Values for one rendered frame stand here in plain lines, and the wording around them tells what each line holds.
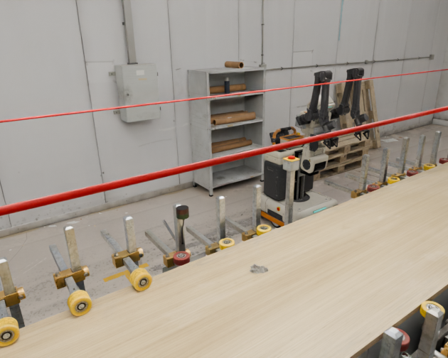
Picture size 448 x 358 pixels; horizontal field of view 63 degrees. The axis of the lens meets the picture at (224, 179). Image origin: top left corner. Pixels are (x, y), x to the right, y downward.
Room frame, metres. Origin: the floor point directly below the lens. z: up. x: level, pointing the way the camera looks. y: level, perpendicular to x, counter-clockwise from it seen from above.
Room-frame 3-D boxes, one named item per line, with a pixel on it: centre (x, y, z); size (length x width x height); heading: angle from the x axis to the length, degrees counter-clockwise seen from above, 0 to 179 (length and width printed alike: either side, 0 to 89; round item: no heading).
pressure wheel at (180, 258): (1.51, 0.21, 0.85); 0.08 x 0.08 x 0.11
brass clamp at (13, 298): (1.17, 0.86, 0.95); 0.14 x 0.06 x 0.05; 124
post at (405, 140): (2.74, -1.42, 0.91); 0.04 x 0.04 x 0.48; 34
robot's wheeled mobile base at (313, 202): (3.61, -0.78, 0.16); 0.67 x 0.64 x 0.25; 34
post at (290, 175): (2.04, -0.40, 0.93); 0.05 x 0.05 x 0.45; 34
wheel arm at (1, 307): (1.20, 0.91, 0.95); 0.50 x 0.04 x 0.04; 34
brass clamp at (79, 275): (1.31, 0.66, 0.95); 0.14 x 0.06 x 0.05; 124
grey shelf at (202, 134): (4.72, -0.07, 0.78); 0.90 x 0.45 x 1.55; 124
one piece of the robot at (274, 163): (3.68, -0.73, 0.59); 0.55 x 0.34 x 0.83; 124
